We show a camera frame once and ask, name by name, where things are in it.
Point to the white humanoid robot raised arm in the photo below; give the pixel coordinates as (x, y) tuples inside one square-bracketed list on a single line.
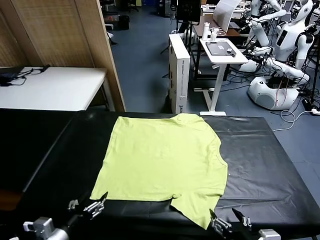
[(260, 32)]

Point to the white curved panel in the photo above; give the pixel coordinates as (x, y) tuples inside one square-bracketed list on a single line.
[(223, 15)]

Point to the white cup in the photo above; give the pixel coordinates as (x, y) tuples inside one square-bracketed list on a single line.
[(213, 35)]

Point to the small black adapter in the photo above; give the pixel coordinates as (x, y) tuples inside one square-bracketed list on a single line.
[(231, 52)]

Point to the white water bottle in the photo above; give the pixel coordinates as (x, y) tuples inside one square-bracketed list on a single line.
[(205, 31)]

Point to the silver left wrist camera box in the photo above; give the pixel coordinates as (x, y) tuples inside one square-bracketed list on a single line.
[(42, 225)]

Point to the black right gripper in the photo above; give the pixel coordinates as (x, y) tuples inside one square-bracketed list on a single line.
[(240, 233)]

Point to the black flat device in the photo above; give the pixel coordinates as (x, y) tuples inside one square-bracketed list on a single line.
[(6, 78)]

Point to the white humanoid robot with base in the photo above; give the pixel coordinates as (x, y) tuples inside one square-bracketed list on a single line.
[(287, 42)]

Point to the black monitor on stand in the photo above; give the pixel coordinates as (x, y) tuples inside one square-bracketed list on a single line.
[(187, 12)]

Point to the wooden partition screen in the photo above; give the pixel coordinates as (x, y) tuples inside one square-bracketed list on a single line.
[(57, 30)]

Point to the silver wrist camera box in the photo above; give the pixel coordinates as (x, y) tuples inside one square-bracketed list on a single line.
[(42, 225), (270, 235)]

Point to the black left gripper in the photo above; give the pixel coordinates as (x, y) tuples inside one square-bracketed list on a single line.
[(75, 220)]

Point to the black trash bin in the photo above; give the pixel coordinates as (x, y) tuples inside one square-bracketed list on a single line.
[(123, 22)]

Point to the black power strip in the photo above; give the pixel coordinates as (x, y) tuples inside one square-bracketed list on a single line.
[(310, 106)]

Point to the tall white cardboard box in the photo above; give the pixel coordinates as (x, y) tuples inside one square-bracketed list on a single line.
[(178, 75)]

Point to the grey closed laptop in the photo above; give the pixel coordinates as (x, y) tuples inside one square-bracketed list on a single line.
[(218, 47)]

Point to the yellow-green t-shirt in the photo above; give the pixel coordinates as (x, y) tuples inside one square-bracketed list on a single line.
[(160, 160)]

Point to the brown desk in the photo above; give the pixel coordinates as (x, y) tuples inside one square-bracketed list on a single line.
[(235, 31)]

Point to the black plastic table cover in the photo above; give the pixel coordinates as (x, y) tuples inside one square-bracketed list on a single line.
[(262, 162)]

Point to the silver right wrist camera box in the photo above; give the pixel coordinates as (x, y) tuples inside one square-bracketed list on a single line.
[(270, 235)]

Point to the white rectangular table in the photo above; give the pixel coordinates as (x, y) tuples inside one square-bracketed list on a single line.
[(62, 87)]

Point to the white standing desk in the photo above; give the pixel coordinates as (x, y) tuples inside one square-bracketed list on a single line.
[(240, 59)]

